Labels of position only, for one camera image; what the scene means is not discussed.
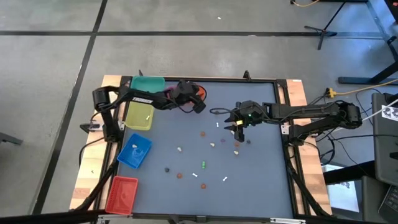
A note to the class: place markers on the black floor beam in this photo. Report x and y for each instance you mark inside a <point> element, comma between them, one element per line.
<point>348,172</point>

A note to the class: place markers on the green plastic zombie hand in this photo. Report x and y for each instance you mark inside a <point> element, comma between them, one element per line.
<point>203,165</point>

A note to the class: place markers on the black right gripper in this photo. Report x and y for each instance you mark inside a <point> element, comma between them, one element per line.
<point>248,113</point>

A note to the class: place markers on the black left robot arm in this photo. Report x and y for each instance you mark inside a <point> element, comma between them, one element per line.
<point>140,99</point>

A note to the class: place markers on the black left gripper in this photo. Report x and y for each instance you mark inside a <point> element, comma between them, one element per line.
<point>185,91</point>

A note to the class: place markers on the gray chair leg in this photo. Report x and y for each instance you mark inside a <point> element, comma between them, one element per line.
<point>9,139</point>

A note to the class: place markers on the white floor paper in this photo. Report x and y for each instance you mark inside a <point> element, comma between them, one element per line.
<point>343,196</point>

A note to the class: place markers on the red plastic basket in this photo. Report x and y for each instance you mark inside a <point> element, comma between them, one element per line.
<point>121,196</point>

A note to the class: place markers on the wooden table side board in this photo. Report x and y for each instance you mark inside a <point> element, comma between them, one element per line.
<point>318,180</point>
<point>90,174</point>

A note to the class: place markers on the black keyboard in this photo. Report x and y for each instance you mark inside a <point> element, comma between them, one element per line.
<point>390,205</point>

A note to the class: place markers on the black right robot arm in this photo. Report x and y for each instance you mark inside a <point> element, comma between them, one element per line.
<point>304,112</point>

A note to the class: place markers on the blue plastic basket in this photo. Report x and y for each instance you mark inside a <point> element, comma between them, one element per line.
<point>127,155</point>

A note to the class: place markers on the teal plastic bin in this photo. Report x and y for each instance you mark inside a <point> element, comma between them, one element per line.
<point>146,83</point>

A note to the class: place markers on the gray floor box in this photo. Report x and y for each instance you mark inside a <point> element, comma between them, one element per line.
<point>371,202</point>

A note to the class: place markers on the white marker paper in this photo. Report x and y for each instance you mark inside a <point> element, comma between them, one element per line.
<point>391,112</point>

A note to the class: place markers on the black desk frame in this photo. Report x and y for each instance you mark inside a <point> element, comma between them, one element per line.
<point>367,77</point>

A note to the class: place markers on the black floor bar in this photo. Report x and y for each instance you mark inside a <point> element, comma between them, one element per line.
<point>46,217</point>

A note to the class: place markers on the dark gray desk top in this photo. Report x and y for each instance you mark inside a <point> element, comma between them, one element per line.
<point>384,149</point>

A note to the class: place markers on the yellow plastic bin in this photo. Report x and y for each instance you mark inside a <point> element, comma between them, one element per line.
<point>136,118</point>

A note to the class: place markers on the black tripod stand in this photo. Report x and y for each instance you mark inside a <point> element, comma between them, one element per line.
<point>323,31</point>

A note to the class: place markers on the black frame bracket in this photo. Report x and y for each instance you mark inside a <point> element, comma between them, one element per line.
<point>247,75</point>
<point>140,73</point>

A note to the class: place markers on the silver metal bracket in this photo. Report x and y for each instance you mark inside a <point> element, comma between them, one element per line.
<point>287,221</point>

